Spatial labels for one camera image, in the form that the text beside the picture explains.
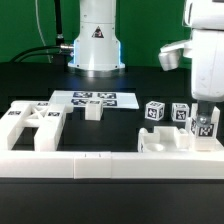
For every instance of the white chair seat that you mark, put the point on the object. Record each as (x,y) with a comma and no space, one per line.
(172,139)

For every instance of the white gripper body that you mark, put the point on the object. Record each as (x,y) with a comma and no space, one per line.
(205,48)

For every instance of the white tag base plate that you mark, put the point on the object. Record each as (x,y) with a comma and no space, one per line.
(110,99)

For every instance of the white U-shaped fence frame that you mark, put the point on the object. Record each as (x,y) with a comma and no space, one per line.
(24,162)

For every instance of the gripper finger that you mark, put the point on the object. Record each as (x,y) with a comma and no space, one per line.
(204,113)

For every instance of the black vertical pole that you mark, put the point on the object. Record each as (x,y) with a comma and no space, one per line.
(58,18)

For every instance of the white tagged cube right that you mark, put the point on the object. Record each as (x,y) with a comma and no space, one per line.
(180,112)

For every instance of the white tagged cube left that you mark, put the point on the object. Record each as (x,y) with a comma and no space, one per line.
(154,110)

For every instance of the white tagged cube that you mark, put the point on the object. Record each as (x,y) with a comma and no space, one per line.
(154,110)
(180,112)

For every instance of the white chair back frame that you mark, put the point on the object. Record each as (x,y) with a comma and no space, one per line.
(47,118)

